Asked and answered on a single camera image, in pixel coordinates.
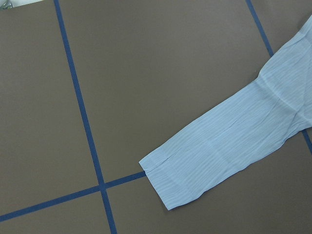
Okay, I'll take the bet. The light blue button shirt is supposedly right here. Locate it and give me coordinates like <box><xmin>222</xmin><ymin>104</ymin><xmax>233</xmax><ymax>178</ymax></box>
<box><xmin>139</xmin><ymin>19</ymin><xmax>312</xmax><ymax>210</ymax></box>

